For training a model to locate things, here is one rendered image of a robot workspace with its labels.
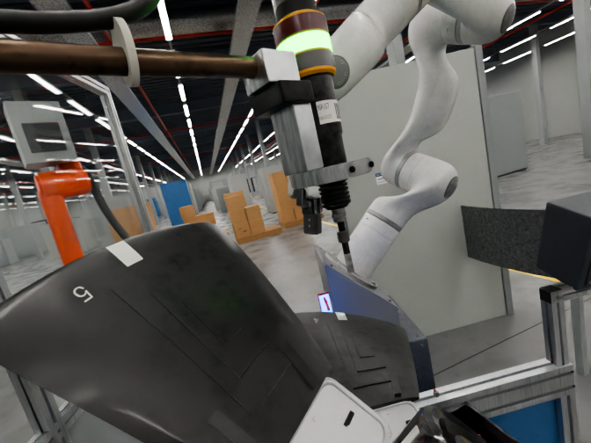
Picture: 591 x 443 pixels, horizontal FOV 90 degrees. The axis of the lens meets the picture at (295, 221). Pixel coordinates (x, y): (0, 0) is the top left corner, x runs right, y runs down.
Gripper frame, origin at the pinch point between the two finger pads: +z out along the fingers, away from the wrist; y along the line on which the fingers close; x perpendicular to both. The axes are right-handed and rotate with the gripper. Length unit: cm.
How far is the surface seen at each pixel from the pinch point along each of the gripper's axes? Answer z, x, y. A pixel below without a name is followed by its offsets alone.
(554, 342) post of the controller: 32, 46, -35
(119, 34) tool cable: -16.7, 9.6, 41.5
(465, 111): -51, 25, -195
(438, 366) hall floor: 118, 17, -150
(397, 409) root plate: 16.1, 20.4, 21.4
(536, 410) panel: 51, 44, -35
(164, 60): -15.9, 10.5, 39.7
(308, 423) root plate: 9.2, 16.0, 34.0
